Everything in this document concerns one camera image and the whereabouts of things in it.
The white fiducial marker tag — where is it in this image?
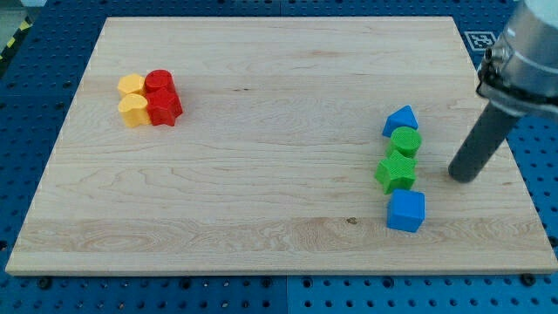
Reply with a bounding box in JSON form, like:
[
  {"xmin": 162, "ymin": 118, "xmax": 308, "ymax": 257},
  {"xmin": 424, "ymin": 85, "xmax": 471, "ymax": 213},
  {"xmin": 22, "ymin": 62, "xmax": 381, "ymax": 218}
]
[{"xmin": 465, "ymin": 31, "xmax": 496, "ymax": 51}]

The yellow heart block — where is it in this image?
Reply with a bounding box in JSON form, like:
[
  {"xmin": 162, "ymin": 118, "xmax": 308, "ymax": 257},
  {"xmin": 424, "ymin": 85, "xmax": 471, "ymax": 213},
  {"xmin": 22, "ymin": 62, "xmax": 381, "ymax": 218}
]
[{"xmin": 118, "ymin": 93, "xmax": 151, "ymax": 127}]

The red star block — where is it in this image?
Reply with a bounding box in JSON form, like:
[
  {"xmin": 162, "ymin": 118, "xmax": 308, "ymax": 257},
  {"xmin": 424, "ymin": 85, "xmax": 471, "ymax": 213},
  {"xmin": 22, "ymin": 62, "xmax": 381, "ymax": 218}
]
[{"xmin": 146, "ymin": 89, "xmax": 183, "ymax": 126}]

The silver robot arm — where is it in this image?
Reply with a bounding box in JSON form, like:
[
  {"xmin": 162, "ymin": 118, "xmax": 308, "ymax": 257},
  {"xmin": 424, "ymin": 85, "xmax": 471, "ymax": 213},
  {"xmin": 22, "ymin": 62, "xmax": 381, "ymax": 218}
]
[{"xmin": 477, "ymin": 0, "xmax": 557, "ymax": 120}]

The yellow hexagon block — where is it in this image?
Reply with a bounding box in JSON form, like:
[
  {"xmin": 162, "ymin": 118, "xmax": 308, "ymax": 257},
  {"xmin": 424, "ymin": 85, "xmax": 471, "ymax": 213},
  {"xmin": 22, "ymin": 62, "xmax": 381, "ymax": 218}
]
[{"xmin": 117, "ymin": 73, "xmax": 146, "ymax": 98}]

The blue cube block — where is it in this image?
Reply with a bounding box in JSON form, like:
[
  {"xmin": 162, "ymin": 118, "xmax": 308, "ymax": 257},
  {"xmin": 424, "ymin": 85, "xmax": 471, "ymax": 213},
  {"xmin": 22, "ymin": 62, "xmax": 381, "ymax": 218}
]
[{"xmin": 386, "ymin": 189, "xmax": 426, "ymax": 233}]

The green star block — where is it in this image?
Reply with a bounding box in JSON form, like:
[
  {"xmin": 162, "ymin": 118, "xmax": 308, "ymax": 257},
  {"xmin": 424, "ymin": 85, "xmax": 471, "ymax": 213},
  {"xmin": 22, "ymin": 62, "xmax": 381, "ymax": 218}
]
[{"xmin": 374, "ymin": 151, "xmax": 418, "ymax": 195}]

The red cylinder block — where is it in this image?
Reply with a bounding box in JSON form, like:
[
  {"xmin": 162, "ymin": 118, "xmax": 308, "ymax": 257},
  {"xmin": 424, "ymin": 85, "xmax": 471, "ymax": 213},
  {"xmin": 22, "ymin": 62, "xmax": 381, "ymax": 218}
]
[{"xmin": 145, "ymin": 69, "xmax": 176, "ymax": 93}]

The green cylinder block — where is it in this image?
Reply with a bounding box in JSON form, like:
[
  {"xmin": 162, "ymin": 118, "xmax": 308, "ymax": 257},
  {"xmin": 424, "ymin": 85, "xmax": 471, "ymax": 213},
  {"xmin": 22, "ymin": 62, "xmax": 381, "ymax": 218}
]
[{"xmin": 385, "ymin": 126, "xmax": 422, "ymax": 158}]

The blue triangle block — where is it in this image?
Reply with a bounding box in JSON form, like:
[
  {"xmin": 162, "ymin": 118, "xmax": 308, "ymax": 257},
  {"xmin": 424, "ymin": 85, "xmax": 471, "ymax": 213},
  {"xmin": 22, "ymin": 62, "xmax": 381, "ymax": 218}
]
[{"xmin": 382, "ymin": 105, "xmax": 419, "ymax": 138}]

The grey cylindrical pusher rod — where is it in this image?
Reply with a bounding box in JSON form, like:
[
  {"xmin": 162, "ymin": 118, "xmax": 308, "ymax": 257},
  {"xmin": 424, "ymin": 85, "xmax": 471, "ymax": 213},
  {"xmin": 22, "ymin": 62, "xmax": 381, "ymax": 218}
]
[{"xmin": 448, "ymin": 102, "xmax": 520, "ymax": 183}]

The wooden board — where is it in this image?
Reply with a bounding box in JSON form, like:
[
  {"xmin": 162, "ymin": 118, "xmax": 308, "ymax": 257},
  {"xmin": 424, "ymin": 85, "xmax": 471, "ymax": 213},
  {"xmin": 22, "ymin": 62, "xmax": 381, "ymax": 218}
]
[{"xmin": 6, "ymin": 17, "xmax": 557, "ymax": 276}]

